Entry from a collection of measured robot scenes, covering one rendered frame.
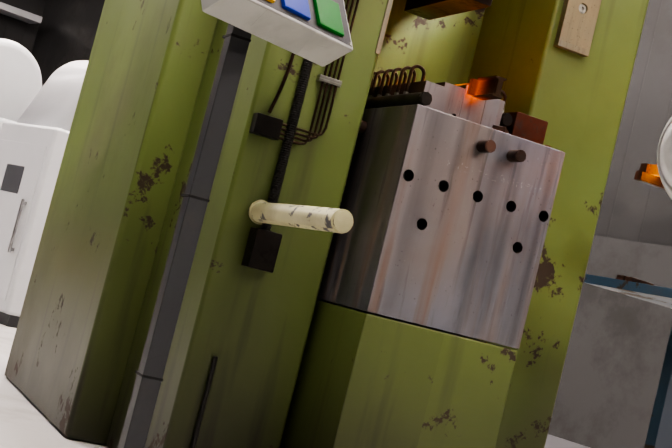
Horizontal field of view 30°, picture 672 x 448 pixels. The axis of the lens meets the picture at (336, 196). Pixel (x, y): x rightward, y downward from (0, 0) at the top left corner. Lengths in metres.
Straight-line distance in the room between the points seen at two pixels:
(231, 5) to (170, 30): 0.86
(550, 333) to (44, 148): 3.27
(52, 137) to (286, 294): 3.16
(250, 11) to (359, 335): 0.72
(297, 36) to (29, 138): 3.67
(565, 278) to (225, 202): 0.87
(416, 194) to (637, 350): 3.64
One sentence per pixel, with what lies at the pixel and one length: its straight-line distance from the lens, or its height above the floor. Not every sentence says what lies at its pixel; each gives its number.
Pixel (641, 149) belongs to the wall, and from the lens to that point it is 6.42.
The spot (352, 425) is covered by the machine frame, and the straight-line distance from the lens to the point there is 2.62.
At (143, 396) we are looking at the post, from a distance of 2.41.
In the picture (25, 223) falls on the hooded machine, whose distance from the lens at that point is 5.78.
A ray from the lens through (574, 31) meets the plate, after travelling 3.06.
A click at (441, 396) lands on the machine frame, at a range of 2.70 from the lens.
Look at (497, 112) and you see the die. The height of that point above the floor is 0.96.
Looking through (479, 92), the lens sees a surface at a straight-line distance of 2.74.
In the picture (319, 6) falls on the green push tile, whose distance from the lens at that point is 2.43.
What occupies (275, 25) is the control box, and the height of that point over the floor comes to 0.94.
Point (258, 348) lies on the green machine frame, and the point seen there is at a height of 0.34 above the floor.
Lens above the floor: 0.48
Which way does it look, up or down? 4 degrees up
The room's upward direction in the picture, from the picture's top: 14 degrees clockwise
